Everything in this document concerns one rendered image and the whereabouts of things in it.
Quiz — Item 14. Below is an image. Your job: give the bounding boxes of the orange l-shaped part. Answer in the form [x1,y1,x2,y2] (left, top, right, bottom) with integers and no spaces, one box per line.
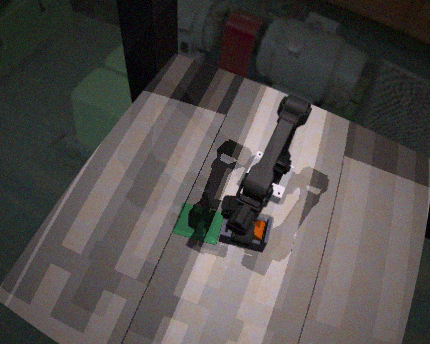
[253,220,266,241]

